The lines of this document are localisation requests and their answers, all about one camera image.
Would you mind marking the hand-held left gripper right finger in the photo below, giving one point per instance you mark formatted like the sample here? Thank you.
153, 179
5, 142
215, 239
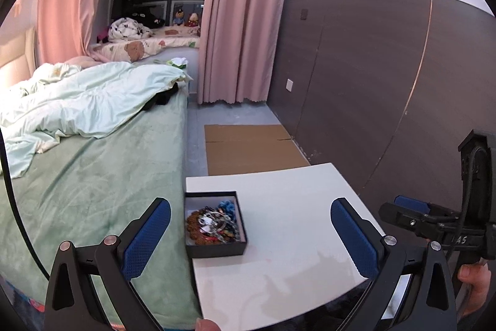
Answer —
354, 238

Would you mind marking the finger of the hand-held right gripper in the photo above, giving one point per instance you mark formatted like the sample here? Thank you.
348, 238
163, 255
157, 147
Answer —
414, 224
412, 203

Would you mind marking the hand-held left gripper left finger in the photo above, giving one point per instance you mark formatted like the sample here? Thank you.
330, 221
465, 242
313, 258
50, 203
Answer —
147, 238

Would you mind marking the silver rings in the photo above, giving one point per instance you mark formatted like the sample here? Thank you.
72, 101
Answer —
211, 220

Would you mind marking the black jewelry box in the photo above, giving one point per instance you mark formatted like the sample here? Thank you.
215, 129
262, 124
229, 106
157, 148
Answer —
217, 248

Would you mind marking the blue flower ornament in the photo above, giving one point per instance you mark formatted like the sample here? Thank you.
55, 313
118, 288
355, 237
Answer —
228, 209

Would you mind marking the person's right hand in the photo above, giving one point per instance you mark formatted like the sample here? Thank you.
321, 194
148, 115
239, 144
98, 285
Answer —
482, 284

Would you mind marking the person's left hand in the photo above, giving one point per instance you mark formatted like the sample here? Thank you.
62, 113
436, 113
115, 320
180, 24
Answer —
207, 325

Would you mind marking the green bed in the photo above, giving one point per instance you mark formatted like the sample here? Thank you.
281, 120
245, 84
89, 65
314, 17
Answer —
97, 199

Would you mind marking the flattened cardboard sheet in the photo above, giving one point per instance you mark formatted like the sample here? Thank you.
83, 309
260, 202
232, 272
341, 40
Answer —
252, 148

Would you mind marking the black garment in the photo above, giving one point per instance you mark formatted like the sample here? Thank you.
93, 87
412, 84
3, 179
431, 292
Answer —
162, 98

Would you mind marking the light green duvet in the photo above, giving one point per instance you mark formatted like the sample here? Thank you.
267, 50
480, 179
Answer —
85, 98

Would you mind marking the green tissue box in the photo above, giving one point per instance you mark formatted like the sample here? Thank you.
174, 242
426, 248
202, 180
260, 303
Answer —
178, 62

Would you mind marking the floral bear blanket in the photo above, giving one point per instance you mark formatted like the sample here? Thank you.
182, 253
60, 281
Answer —
155, 44

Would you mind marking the white black spotted blanket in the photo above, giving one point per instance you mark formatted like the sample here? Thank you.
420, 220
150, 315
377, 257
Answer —
128, 28

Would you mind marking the black plush toy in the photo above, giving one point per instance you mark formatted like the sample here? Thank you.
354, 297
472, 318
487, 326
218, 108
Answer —
149, 20

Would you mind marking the brown bear plush toy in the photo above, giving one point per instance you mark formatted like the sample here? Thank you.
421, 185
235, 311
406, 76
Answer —
179, 17

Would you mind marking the red plush toy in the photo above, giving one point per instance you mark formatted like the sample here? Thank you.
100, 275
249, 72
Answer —
194, 19

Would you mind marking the beige headboard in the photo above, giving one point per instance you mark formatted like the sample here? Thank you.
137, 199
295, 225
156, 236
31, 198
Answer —
17, 55

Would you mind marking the white wall socket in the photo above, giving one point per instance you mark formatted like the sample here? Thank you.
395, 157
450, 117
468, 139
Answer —
290, 84

